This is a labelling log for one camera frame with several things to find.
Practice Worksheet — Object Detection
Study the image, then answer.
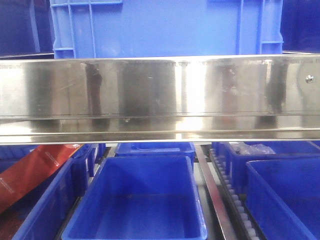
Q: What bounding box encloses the blue bin centre rear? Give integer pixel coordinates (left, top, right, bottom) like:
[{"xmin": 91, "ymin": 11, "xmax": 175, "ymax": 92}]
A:
[{"xmin": 114, "ymin": 142, "xmax": 196, "ymax": 167}]

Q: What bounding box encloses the blue bin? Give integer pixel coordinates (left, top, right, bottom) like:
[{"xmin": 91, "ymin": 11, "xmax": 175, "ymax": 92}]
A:
[
  {"xmin": 114, "ymin": 142, "xmax": 196, "ymax": 167},
  {"xmin": 211, "ymin": 141, "xmax": 320, "ymax": 194},
  {"xmin": 61, "ymin": 155, "xmax": 208, "ymax": 240},
  {"xmin": 0, "ymin": 144, "xmax": 98, "ymax": 240},
  {"xmin": 246, "ymin": 157, "xmax": 320, "ymax": 240}
]

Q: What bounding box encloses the blue bin right rear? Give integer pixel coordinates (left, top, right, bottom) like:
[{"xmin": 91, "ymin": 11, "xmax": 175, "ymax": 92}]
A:
[{"xmin": 211, "ymin": 141, "xmax": 320, "ymax": 194}]

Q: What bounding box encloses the stainless steel shelf beam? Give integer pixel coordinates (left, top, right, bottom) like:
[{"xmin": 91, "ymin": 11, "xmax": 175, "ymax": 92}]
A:
[{"xmin": 0, "ymin": 53, "xmax": 320, "ymax": 145}]

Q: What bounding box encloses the blue bin centre front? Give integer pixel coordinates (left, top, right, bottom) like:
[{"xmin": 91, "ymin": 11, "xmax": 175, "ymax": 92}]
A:
[{"xmin": 61, "ymin": 155, "xmax": 208, "ymax": 240}]

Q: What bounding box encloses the large blue crate upper shelf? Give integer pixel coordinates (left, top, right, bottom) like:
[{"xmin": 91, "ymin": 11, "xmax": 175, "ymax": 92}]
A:
[{"xmin": 50, "ymin": 0, "xmax": 283, "ymax": 59}]

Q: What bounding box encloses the blue bin right front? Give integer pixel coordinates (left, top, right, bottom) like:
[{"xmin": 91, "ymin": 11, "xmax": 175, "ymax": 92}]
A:
[{"xmin": 246, "ymin": 157, "xmax": 320, "ymax": 240}]

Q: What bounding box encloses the blue bin left front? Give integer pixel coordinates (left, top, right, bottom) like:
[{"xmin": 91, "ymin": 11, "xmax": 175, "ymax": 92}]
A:
[{"xmin": 0, "ymin": 144, "xmax": 98, "ymax": 240}]

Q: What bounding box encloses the clear plastic bag of parts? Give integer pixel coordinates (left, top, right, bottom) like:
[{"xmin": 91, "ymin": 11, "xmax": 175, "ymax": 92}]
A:
[{"xmin": 229, "ymin": 142, "xmax": 275, "ymax": 155}]

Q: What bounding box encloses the red foil pouch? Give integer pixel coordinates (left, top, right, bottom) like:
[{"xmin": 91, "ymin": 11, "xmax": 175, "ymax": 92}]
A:
[{"xmin": 0, "ymin": 143, "xmax": 83, "ymax": 213}]

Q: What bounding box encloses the black roller track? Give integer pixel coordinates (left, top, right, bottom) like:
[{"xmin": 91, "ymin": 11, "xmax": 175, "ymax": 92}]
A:
[{"xmin": 208, "ymin": 148, "xmax": 265, "ymax": 240}]

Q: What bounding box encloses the chrome bolt on beam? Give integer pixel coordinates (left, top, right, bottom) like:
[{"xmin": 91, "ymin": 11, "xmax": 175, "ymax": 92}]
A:
[{"xmin": 305, "ymin": 74, "xmax": 315, "ymax": 84}]

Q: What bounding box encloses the dark blue crate upper left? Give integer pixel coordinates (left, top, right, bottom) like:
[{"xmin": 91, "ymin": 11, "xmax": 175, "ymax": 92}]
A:
[{"xmin": 0, "ymin": 0, "xmax": 55, "ymax": 56}]

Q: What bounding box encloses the dark blue crate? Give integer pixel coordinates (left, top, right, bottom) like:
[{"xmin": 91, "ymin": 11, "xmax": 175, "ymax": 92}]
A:
[
  {"xmin": 280, "ymin": 0, "xmax": 320, "ymax": 53},
  {"xmin": 0, "ymin": 0, "xmax": 55, "ymax": 56}
]

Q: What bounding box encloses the dark blue crate upper right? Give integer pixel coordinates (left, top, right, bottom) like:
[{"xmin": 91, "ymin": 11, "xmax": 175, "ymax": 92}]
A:
[{"xmin": 280, "ymin": 0, "xmax": 320, "ymax": 53}]

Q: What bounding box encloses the steel divider rail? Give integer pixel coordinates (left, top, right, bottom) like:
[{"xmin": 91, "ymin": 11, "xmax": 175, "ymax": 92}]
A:
[{"xmin": 195, "ymin": 144, "xmax": 237, "ymax": 240}]

